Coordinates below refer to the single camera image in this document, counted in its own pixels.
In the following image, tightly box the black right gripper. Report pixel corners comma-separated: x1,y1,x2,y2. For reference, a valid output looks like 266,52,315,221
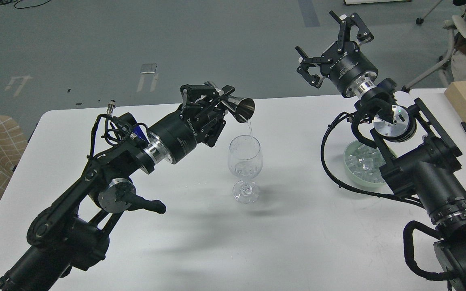
295,11,379,99

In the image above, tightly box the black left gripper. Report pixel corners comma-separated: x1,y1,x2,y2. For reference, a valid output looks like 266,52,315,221
147,82,235,164

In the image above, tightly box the steel cocktail jigger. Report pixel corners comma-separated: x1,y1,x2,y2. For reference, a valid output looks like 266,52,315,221
220,96,255,123

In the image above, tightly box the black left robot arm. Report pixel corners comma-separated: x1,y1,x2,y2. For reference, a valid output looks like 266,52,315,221
0,81,238,291

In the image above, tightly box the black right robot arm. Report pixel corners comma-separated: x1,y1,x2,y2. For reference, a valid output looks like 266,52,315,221
296,11,466,291

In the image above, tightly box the clear wine glass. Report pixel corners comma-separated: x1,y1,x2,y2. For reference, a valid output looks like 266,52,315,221
228,135,264,204

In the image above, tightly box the green bowl of ice cubes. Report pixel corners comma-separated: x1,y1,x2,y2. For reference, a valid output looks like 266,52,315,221
343,141,387,189

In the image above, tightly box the office chair with wheels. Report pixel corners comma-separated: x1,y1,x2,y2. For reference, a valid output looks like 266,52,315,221
401,0,466,93

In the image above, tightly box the black floor cable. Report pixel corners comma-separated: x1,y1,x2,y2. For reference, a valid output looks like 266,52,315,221
0,0,51,17

